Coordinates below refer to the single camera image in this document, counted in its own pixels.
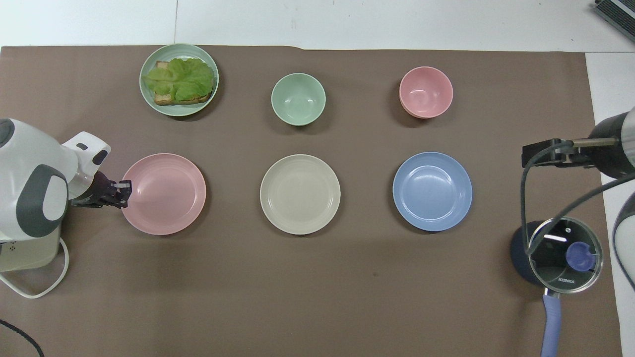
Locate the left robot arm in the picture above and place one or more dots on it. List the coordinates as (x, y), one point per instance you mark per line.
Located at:
(30, 168)

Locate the grey slatted device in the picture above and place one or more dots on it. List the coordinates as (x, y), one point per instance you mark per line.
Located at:
(617, 10)

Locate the green bowl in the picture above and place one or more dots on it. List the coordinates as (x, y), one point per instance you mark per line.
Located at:
(298, 99)

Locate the glass pot lid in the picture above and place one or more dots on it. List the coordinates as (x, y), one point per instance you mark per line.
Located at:
(565, 255)

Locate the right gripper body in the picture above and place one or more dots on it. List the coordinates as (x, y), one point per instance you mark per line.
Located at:
(612, 153)

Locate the toast slice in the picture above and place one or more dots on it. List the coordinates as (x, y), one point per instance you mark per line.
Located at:
(163, 98)

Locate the pink plate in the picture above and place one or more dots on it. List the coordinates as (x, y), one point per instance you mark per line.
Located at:
(166, 194)

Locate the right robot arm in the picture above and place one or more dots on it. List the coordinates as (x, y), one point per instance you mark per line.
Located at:
(626, 233)

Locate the pink bowl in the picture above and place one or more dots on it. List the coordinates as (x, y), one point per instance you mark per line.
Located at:
(426, 91)

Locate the green plate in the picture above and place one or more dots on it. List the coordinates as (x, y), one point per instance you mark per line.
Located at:
(149, 94)

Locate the beige plate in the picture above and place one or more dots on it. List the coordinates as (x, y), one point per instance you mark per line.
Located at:
(300, 194)

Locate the blue plate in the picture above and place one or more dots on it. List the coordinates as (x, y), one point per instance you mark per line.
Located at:
(432, 191)

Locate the dark blue pot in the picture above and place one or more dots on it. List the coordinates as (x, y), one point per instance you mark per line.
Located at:
(520, 253)

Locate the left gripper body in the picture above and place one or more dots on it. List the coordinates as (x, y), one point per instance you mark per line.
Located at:
(97, 189)

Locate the green lettuce leaf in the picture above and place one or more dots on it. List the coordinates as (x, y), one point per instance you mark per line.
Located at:
(181, 79)

